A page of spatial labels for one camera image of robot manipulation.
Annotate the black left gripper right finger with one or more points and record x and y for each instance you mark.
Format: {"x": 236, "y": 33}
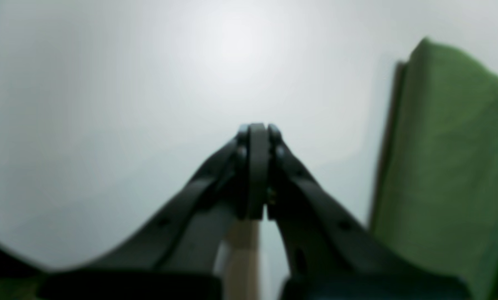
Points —
{"x": 331, "y": 255}

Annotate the green t-shirt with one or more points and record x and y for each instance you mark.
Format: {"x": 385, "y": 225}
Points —
{"x": 437, "y": 197}

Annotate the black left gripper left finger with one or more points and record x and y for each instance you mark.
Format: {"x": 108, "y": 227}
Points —
{"x": 172, "y": 256}

